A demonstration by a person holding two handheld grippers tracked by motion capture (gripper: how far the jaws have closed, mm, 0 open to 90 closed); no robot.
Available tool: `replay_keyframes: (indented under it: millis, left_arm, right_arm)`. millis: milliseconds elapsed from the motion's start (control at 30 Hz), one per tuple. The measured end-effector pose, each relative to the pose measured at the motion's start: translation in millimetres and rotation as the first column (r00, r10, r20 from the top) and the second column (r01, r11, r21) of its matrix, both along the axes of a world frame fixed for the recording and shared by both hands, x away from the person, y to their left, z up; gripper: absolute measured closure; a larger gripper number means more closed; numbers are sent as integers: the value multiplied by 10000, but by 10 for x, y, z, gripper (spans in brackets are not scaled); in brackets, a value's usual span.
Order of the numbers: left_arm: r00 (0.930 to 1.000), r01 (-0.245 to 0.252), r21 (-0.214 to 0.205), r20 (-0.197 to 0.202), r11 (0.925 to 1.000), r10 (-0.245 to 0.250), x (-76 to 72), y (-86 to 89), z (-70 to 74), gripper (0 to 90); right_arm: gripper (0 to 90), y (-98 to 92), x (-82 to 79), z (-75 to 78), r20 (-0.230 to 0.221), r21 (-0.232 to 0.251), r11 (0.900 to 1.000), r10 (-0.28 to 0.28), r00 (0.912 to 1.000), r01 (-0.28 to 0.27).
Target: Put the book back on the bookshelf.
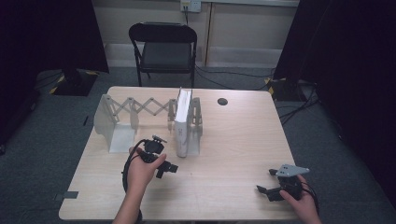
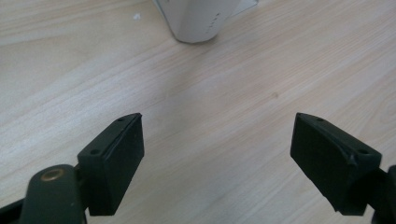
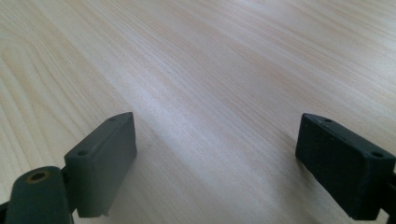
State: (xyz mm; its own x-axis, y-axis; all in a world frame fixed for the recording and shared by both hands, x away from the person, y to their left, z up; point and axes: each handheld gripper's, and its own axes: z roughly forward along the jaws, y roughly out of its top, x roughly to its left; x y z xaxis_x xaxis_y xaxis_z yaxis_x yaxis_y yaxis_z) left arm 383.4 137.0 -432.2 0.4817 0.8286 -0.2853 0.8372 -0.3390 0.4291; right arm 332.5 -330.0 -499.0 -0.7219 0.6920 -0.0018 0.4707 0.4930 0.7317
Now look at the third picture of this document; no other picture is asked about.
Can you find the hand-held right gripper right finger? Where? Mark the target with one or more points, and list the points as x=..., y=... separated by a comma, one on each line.
x=342, y=168

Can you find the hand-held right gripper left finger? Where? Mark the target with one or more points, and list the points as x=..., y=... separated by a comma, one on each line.
x=99, y=168

